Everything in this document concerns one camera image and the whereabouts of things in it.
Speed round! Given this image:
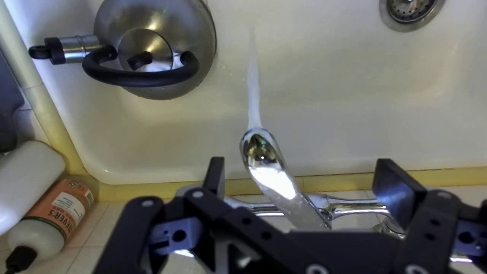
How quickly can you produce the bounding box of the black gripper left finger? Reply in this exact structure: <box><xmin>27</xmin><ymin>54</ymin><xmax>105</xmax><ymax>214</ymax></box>
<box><xmin>92</xmin><ymin>156</ymin><xmax>305</xmax><ymax>274</ymax></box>

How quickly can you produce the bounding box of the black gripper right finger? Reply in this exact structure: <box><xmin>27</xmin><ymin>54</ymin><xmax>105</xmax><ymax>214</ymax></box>
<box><xmin>371</xmin><ymin>157</ymin><xmax>487</xmax><ymax>274</ymax></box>

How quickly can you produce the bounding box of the chrome tap handle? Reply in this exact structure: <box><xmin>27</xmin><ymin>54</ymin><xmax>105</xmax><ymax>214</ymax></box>
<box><xmin>309</xmin><ymin>192</ymin><xmax>407</xmax><ymax>238</ymax></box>

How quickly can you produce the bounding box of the chrome tap spout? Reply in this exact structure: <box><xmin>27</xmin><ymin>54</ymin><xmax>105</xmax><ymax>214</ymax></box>
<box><xmin>239</xmin><ymin>127</ymin><xmax>333</xmax><ymax>234</ymax></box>

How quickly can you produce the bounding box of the orange label bottle black pump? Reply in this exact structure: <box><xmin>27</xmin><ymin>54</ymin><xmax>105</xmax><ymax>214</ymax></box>
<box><xmin>3</xmin><ymin>174</ymin><xmax>100</xmax><ymax>274</ymax></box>

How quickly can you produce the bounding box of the white soap bottle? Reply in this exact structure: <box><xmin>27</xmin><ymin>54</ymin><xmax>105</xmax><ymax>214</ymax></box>
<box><xmin>0</xmin><ymin>141</ymin><xmax>67</xmax><ymax>237</ymax></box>

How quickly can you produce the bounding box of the white ceramic sink basin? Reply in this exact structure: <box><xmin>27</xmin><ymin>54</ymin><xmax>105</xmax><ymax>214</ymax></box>
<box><xmin>0</xmin><ymin>0</ymin><xmax>487</xmax><ymax>205</ymax></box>

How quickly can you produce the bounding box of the round metal sink drain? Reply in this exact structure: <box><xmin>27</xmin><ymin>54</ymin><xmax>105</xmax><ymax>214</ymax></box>
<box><xmin>379</xmin><ymin>0</ymin><xmax>447</xmax><ymax>34</ymax></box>

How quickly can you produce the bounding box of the steel kettle with black handle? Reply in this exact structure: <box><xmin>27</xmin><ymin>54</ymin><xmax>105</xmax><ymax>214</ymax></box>
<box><xmin>27</xmin><ymin>0</ymin><xmax>219</xmax><ymax>101</ymax></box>

